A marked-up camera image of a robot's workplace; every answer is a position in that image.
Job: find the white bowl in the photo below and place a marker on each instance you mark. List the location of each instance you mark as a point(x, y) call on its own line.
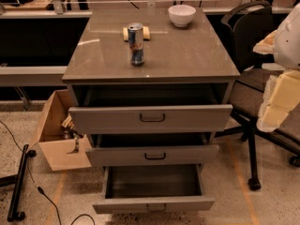
point(181, 15)

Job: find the blue silver drink can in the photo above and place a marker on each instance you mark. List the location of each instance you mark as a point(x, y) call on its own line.
point(135, 42)

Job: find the grey bottom drawer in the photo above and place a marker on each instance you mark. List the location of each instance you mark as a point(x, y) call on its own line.
point(153, 189)

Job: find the black office chair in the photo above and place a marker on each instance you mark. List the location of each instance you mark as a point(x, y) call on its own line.
point(243, 27)

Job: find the grey drawer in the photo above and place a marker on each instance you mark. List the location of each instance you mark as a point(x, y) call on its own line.
point(151, 149)
point(154, 108)
point(153, 189)

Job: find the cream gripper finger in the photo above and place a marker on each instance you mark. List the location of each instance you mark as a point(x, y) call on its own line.
point(266, 45)
point(281, 95)

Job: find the black wheeled stand leg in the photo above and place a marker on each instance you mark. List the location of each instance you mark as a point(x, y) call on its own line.
point(17, 181)

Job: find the open cardboard box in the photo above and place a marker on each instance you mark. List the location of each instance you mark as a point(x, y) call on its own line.
point(60, 152)

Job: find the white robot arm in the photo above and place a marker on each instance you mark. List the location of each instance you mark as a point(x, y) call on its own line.
point(287, 41)

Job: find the grey drawer cabinet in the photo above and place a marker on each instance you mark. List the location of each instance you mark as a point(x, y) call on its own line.
point(193, 55)

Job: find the grey top drawer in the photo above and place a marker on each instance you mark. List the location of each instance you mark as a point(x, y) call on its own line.
point(154, 108)

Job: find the yellow sponge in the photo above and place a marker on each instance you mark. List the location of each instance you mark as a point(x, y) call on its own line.
point(146, 33)

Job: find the items inside cardboard box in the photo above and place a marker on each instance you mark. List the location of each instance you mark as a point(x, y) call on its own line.
point(70, 132)

